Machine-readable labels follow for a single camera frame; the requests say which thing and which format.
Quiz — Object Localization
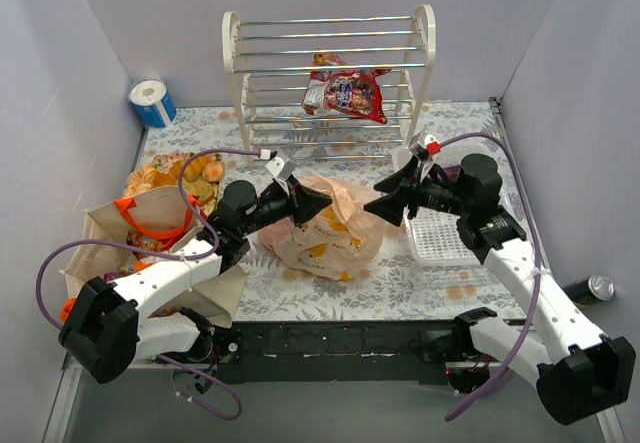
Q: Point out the peach plastic grocery bag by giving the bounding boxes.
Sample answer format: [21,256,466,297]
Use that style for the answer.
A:
[258,175,389,281]

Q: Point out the canvas tote bag orange handles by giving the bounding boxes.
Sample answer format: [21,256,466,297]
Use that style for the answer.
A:
[63,186,248,328]

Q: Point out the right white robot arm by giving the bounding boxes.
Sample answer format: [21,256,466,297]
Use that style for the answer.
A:
[364,153,636,425]

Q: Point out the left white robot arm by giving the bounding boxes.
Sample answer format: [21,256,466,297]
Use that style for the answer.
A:
[58,177,332,383]

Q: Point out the purple eggplant toy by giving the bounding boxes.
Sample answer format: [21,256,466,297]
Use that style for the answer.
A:
[443,165,461,181]

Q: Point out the white plastic basket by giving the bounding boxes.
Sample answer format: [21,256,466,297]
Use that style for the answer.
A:
[404,139,515,267]

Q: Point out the floral bread tray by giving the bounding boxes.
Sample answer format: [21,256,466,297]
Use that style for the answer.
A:
[123,152,225,204]

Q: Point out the bread loaf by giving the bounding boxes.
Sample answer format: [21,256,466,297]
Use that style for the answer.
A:
[168,156,214,182]

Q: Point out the red candy bag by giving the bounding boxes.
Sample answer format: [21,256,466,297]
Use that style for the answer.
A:
[301,68,390,124]

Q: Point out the white metal shelf rack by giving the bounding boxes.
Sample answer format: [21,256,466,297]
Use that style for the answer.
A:
[221,5,436,161]

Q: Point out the toilet paper roll blue wrap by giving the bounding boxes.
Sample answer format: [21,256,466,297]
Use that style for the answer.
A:
[128,79,176,129]

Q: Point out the metal can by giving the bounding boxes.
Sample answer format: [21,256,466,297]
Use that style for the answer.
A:
[563,275,615,306]

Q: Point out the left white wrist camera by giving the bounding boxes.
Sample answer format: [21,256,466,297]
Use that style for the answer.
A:
[259,149,296,193]

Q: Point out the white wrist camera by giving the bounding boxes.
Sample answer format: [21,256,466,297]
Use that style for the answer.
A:
[259,149,296,193]
[408,131,441,162]

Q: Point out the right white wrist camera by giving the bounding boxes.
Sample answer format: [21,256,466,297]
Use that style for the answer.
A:
[408,131,441,162]

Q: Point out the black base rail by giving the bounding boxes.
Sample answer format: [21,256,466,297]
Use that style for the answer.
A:
[154,320,511,387]

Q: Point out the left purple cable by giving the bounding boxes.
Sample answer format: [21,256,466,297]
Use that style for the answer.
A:
[35,148,274,422]

